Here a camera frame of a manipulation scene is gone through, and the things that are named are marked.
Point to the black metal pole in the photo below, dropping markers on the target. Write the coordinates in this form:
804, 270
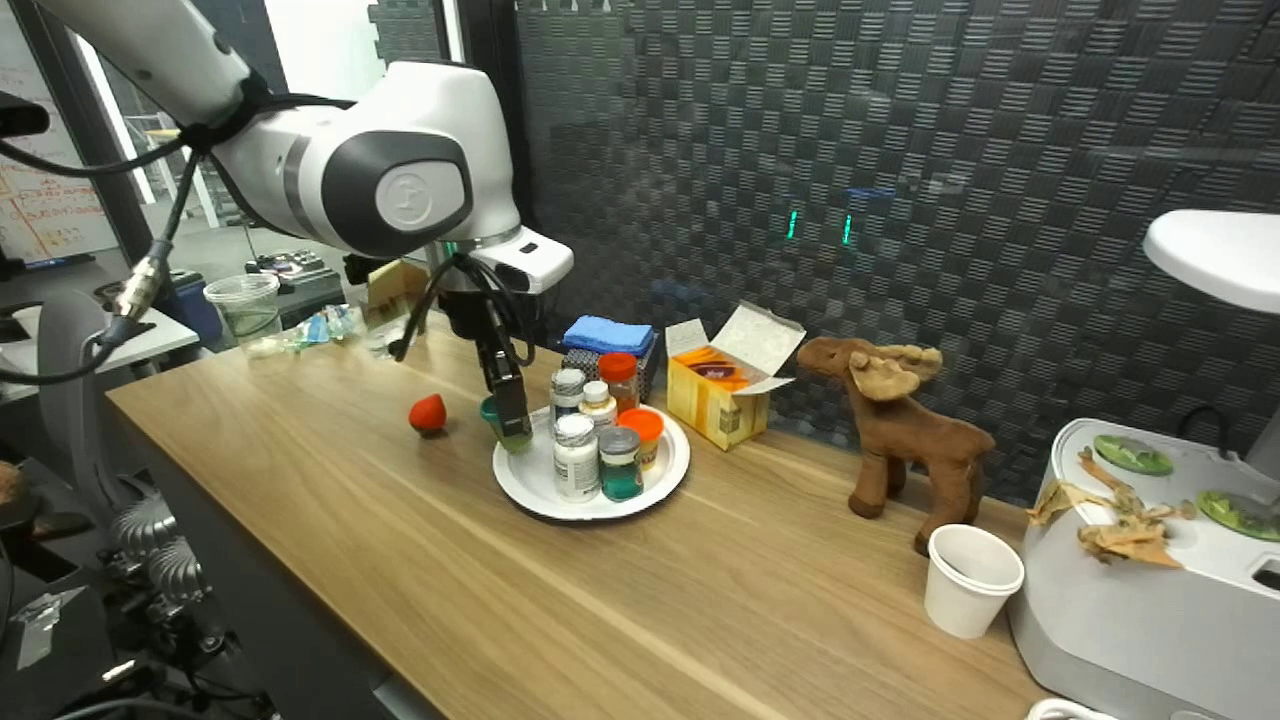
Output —
81, 134

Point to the small orange lid tub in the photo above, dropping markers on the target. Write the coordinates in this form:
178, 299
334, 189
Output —
641, 428

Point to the brown moose plush toy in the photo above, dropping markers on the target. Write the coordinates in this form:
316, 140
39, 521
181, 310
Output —
914, 432

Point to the white bowl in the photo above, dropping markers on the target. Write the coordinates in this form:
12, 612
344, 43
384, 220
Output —
1067, 711

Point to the white pill bottle white cap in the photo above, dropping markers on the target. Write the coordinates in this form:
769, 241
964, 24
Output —
566, 390

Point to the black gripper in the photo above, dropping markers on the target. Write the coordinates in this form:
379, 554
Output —
483, 313

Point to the spice bottle with red cap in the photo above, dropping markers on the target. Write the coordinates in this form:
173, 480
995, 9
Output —
618, 379

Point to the green tub with teal lid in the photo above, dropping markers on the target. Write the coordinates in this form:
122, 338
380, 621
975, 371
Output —
489, 416

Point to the open yellow cardboard box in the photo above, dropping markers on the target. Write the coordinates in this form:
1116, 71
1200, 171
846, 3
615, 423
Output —
713, 394

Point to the white paper cup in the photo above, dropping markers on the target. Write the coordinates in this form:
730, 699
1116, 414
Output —
968, 587

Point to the white bin appliance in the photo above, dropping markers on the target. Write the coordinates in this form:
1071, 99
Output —
1147, 627

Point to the dried leaf pile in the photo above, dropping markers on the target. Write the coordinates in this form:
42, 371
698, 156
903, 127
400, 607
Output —
1115, 533

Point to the clear plastic bottle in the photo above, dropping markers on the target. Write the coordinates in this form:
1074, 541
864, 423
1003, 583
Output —
312, 331

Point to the white lamp head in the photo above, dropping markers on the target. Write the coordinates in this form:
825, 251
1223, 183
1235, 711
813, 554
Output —
1223, 253

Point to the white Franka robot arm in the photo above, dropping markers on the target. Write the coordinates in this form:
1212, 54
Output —
384, 162

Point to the blue folded cloth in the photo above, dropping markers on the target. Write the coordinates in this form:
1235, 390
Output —
608, 335

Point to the white paper plate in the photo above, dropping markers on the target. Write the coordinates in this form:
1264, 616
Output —
535, 486

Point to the clear plastic tub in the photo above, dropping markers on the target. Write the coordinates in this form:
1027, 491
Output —
247, 300

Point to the red toy strawberry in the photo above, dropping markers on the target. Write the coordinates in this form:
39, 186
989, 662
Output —
428, 414

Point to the white bottle with tan cap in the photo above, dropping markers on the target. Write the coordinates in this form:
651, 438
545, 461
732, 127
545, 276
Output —
597, 403

